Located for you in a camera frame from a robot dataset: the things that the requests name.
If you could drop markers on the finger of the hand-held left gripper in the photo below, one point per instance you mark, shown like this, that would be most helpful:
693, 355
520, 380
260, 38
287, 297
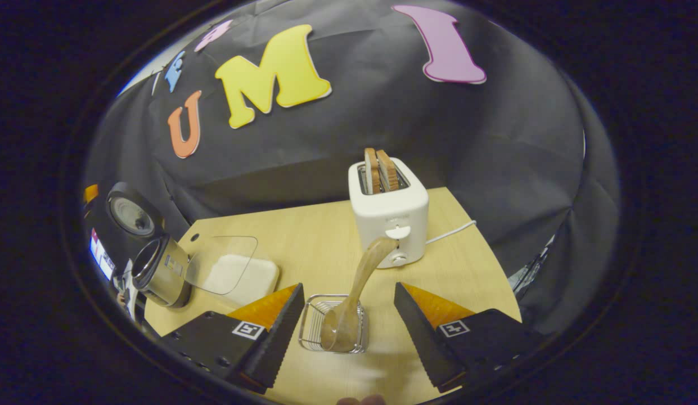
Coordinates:
91, 194

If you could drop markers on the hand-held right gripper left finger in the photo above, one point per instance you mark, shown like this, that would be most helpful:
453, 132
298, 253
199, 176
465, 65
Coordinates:
275, 343

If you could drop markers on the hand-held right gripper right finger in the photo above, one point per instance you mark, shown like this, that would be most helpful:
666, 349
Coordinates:
424, 343

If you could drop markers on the cream dish of rice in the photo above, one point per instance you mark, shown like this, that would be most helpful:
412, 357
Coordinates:
253, 278

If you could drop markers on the wooden spoon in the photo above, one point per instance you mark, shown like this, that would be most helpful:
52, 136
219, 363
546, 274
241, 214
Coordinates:
363, 275

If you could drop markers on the dark grey rice cooker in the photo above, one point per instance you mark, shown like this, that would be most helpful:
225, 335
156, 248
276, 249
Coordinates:
163, 275

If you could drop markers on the computer monitor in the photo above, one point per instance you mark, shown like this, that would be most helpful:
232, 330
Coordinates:
101, 256

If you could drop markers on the clear plastic lid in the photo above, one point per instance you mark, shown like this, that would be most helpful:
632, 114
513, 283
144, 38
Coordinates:
225, 253

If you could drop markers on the white toaster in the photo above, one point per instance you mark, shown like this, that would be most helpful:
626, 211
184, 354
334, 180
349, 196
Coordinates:
388, 219

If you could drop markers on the brown bread slice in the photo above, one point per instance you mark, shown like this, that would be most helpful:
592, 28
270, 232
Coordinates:
388, 169
372, 169

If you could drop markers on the black backdrop cloth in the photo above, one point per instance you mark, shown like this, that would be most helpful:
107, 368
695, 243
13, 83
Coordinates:
354, 112

